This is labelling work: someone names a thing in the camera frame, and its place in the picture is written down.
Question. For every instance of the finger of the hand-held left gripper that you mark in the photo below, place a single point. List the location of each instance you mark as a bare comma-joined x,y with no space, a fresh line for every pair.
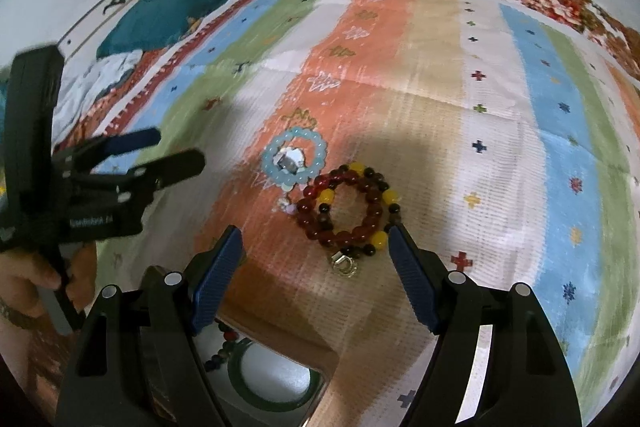
135,141
170,169

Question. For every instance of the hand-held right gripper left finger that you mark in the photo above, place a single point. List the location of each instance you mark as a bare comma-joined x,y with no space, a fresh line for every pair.
220,277

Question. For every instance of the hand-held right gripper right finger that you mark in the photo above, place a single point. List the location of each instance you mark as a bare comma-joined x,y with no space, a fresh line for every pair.
412,277

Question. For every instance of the jewelry box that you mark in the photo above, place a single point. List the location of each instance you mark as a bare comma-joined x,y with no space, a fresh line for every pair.
300,347

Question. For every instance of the person's left forearm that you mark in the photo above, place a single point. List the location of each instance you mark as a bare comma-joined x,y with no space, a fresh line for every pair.
25,347

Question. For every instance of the person's left hand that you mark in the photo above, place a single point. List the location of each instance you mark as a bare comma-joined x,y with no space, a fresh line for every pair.
25,274

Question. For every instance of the light blue cloth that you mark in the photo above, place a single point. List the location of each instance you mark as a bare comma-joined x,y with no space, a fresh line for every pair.
100,77

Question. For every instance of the green jade bangle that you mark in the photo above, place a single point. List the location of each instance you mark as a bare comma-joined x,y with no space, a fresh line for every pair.
237,382

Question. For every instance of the wrist band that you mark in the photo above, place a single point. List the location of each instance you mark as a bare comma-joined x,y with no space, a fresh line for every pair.
12,314

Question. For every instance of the striped colourful mat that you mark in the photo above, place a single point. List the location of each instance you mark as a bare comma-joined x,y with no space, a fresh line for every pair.
380,82

